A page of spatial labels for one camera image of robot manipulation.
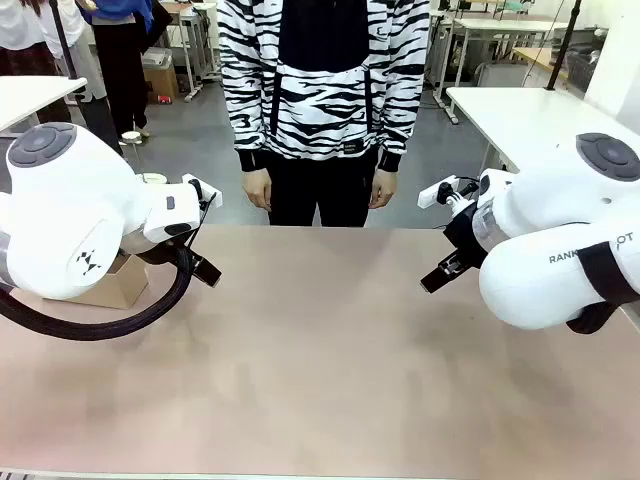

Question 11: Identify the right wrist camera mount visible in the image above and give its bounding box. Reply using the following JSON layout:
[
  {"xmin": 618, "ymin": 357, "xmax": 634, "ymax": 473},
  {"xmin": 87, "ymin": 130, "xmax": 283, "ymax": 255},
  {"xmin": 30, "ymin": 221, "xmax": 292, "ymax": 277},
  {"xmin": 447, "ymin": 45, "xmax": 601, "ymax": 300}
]
[{"xmin": 417, "ymin": 174, "xmax": 481, "ymax": 209}]

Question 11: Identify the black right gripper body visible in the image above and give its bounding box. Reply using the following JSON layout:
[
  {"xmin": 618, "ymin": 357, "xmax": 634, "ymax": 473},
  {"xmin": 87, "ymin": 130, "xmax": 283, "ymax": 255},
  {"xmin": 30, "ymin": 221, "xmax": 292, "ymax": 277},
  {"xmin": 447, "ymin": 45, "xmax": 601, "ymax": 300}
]
[{"xmin": 443, "ymin": 202, "xmax": 489, "ymax": 270}]

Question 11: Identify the bystander in white blouse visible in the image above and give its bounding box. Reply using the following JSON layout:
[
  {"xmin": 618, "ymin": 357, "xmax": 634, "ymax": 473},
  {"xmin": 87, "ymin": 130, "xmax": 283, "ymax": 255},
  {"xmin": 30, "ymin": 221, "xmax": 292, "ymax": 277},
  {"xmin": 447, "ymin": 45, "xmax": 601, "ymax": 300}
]
[{"xmin": 0, "ymin": 0, "xmax": 57, "ymax": 77}]

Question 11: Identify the left arm black cable sleeve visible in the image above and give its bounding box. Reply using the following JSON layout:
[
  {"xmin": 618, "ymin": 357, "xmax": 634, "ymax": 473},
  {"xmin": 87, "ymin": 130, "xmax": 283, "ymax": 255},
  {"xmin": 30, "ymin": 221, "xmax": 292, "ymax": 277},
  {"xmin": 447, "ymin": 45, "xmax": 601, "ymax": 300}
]
[{"xmin": 0, "ymin": 244, "xmax": 195, "ymax": 342}]

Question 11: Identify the brown cardboard carrier box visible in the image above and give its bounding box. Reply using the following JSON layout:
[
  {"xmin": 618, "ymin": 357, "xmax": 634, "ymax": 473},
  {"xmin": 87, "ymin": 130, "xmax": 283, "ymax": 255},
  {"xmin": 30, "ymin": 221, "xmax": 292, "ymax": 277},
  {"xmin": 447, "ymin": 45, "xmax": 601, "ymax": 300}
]
[{"xmin": 43, "ymin": 252, "xmax": 151, "ymax": 311}]

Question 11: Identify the person in zebra hoodie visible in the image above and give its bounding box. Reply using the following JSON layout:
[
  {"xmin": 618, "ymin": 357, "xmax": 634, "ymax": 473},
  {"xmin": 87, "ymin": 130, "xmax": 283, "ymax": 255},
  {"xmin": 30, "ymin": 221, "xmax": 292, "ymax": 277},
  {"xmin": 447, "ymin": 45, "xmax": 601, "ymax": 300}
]
[{"xmin": 217, "ymin": 0, "xmax": 431, "ymax": 229}]

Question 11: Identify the person's left forearm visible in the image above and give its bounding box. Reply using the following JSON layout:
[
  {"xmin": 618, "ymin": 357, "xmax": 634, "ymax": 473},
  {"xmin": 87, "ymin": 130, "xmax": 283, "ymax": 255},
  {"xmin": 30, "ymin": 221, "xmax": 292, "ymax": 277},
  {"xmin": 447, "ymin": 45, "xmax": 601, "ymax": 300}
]
[{"xmin": 375, "ymin": 84, "xmax": 426, "ymax": 174}]

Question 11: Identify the light wood tabletop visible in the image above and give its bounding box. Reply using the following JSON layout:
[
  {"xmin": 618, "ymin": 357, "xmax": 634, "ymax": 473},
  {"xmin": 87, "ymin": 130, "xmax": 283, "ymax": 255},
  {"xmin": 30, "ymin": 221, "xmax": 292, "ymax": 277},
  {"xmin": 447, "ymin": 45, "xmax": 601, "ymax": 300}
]
[{"xmin": 512, "ymin": 47, "xmax": 571, "ymax": 81}]

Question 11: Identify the person's right forearm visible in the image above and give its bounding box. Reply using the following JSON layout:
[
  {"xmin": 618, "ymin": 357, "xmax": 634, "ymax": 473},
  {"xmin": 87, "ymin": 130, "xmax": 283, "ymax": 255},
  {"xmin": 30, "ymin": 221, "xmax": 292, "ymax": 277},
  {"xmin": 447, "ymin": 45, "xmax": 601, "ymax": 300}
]
[{"xmin": 222, "ymin": 84, "xmax": 269, "ymax": 174}]

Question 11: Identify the white background table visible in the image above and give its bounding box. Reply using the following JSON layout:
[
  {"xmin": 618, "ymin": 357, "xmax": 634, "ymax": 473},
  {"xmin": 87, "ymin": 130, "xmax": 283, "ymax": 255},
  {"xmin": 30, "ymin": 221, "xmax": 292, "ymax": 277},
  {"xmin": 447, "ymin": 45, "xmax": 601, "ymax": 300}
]
[{"xmin": 434, "ymin": 17, "xmax": 569, "ymax": 126}]

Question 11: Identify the grey frame background desk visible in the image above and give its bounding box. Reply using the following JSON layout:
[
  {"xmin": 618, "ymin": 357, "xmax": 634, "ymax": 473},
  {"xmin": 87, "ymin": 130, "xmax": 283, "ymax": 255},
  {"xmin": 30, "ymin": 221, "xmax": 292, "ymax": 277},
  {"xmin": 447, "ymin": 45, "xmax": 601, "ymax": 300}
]
[{"xmin": 159, "ymin": 0, "xmax": 222, "ymax": 104}]

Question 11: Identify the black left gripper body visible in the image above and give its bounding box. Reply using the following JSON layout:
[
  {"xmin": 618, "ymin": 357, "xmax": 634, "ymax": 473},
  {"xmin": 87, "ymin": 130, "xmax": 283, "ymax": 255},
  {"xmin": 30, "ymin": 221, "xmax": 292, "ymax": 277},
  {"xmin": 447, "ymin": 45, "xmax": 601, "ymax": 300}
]
[{"xmin": 142, "ymin": 227, "xmax": 201, "ymax": 265}]

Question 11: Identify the black mesh chair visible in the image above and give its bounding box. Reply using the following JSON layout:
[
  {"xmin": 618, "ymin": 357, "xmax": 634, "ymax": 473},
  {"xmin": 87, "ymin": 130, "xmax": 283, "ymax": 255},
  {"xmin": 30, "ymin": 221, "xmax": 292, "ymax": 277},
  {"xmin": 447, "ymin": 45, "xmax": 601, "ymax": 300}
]
[{"xmin": 567, "ymin": 49, "xmax": 599, "ymax": 94}]

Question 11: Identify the thick black stand pole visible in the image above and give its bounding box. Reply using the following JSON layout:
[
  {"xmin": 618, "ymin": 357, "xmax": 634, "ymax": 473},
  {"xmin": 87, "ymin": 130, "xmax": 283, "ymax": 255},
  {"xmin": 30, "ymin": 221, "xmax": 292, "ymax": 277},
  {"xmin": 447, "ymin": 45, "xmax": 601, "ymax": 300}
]
[{"xmin": 546, "ymin": 0, "xmax": 584, "ymax": 92}]

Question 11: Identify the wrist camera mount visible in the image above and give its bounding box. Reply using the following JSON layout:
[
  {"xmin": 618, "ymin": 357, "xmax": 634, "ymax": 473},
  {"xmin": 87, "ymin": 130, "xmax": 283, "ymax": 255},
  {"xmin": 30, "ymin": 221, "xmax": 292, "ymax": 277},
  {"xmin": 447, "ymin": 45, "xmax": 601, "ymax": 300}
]
[
  {"xmin": 180, "ymin": 173, "xmax": 224, "ymax": 209},
  {"xmin": 417, "ymin": 174, "xmax": 481, "ymax": 209}
]

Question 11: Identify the person's left hand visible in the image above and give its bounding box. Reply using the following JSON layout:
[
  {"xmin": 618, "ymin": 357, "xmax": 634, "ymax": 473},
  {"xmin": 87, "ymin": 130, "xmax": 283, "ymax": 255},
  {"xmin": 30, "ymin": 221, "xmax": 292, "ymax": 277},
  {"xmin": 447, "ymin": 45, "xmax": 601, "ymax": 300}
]
[{"xmin": 368, "ymin": 169, "xmax": 399, "ymax": 210}]

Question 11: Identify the arm black cable sleeve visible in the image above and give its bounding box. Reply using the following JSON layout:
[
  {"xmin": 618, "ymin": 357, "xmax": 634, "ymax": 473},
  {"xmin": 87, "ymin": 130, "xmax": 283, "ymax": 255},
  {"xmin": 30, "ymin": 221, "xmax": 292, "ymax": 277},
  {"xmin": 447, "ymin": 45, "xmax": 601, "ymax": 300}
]
[
  {"xmin": 0, "ymin": 244, "xmax": 195, "ymax": 342},
  {"xmin": 567, "ymin": 242, "xmax": 632, "ymax": 336}
]

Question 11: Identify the small white side table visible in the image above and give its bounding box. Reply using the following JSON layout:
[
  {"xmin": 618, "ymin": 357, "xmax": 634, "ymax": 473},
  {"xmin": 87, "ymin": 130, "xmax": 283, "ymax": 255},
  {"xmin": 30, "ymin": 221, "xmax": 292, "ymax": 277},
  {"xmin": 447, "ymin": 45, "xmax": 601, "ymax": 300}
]
[{"xmin": 0, "ymin": 76, "xmax": 89, "ymax": 134}]

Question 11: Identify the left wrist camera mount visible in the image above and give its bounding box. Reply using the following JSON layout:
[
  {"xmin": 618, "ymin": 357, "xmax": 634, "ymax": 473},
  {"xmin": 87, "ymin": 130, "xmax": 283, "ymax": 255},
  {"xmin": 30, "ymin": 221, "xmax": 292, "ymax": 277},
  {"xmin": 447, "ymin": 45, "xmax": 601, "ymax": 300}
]
[{"xmin": 180, "ymin": 173, "xmax": 224, "ymax": 209}]

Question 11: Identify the thin black stand pole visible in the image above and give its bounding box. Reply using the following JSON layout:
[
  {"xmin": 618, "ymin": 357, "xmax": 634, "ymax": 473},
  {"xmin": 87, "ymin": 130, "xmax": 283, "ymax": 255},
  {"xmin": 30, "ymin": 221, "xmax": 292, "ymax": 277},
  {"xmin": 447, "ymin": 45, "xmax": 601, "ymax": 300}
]
[{"xmin": 48, "ymin": 0, "xmax": 81, "ymax": 82}]

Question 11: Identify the right arm black cable sleeve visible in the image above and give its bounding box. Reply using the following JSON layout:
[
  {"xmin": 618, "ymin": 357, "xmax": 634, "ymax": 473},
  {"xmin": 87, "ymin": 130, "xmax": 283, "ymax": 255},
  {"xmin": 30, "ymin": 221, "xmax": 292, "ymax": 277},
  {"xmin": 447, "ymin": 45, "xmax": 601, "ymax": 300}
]
[{"xmin": 567, "ymin": 242, "xmax": 632, "ymax": 336}]

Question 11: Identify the background cardboard box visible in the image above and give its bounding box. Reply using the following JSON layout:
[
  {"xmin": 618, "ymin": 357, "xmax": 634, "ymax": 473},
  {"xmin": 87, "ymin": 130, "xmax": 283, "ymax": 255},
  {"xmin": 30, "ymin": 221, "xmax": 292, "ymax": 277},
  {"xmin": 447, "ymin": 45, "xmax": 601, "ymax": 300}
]
[{"xmin": 141, "ymin": 48, "xmax": 180, "ymax": 105}]

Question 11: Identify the bystander in grey skirt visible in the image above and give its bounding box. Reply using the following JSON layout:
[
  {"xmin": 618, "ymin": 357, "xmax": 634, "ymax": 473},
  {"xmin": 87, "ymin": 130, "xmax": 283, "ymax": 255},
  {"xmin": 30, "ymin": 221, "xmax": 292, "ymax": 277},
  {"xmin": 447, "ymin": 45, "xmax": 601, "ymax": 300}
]
[{"xmin": 39, "ymin": 0, "xmax": 124, "ymax": 157}]

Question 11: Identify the person's right hand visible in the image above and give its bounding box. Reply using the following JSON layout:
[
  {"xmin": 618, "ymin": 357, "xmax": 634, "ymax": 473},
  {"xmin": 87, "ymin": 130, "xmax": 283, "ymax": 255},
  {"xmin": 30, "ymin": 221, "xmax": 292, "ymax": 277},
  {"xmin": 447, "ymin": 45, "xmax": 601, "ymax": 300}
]
[{"xmin": 242, "ymin": 168, "xmax": 274, "ymax": 212}]

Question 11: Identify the bystander in blue top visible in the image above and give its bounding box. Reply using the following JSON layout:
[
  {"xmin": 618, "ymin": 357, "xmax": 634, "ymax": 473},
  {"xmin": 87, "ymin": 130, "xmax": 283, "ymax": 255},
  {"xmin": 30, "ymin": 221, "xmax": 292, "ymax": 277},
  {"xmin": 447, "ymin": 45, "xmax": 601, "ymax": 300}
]
[{"xmin": 79, "ymin": 0, "xmax": 174, "ymax": 146}]

